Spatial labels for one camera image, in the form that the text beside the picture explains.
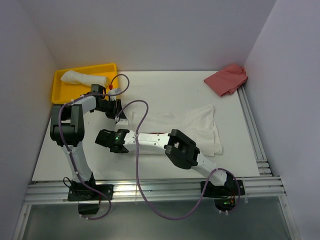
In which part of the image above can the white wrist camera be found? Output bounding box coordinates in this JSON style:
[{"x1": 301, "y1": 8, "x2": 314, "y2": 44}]
[
  {"x1": 114, "y1": 117, "x2": 129, "y2": 132},
  {"x1": 108, "y1": 87, "x2": 122, "y2": 101}
]

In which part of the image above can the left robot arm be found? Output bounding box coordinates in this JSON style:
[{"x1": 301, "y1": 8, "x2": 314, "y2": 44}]
[{"x1": 50, "y1": 84, "x2": 126, "y2": 200}]

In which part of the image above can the white printed t-shirt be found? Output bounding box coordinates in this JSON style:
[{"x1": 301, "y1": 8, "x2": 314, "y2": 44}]
[{"x1": 125, "y1": 104, "x2": 223, "y2": 157}]

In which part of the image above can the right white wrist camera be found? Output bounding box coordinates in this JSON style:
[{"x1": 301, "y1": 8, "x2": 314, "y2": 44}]
[{"x1": 114, "y1": 117, "x2": 129, "y2": 132}]

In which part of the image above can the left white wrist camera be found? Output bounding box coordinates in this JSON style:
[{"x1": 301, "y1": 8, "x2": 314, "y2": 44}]
[{"x1": 108, "y1": 87, "x2": 122, "y2": 101}]

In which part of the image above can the aluminium right side rail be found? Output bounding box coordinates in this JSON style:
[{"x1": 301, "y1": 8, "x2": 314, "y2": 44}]
[{"x1": 237, "y1": 86, "x2": 273, "y2": 177}]

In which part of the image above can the yellow plastic tray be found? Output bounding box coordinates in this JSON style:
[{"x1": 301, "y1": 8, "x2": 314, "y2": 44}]
[{"x1": 51, "y1": 63, "x2": 118, "y2": 104}]

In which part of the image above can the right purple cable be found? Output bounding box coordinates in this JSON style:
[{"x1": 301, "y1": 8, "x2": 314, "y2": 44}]
[{"x1": 115, "y1": 99, "x2": 242, "y2": 221}]

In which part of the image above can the purple cable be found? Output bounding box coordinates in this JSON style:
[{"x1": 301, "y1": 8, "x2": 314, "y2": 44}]
[
  {"x1": 115, "y1": 99, "x2": 242, "y2": 221},
  {"x1": 57, "y1": 73, "x2": 131, "y2": 221}
]

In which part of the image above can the pink folded t-shirt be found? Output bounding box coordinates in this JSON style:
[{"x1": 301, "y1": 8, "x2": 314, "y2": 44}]
[{"x1": 203, "y1": 63, "x2": 248, "y2": 97}]

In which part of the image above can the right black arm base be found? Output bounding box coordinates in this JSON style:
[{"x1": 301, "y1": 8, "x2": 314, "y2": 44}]
[{"x1": 200, "y1": 179, "x2": 246, "y2": 213}]

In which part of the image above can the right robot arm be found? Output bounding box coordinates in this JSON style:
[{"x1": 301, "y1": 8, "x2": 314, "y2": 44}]
[{"x1": 95, "y1": 129, "x2": 234, "y2": 195}]

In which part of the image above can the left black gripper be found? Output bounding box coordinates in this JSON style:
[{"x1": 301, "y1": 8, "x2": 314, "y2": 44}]
[{"x1": 96, "y1": 98, "x2": 127, "y2": 119}]

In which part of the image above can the rolled white t-shirt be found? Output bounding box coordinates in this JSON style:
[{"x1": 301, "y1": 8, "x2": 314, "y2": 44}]
[{"x1": 60, "y1": 70, "x2": 110, "y2": 87}]

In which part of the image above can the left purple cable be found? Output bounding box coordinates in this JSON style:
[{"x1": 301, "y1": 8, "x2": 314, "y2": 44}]
[{"x1": 57, "y1": 73, "x2": 131, "y2": 221}]

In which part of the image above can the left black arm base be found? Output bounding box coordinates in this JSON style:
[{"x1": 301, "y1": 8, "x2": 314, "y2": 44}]
[{"x1": 62, "y1": 174, "x2": 114, "y2": 216}]

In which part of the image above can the aluminium front rail frame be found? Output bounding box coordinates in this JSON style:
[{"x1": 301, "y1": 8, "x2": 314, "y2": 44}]
[{"x1": 13, "y1": 176, "x2": 301, "y2": 240}]

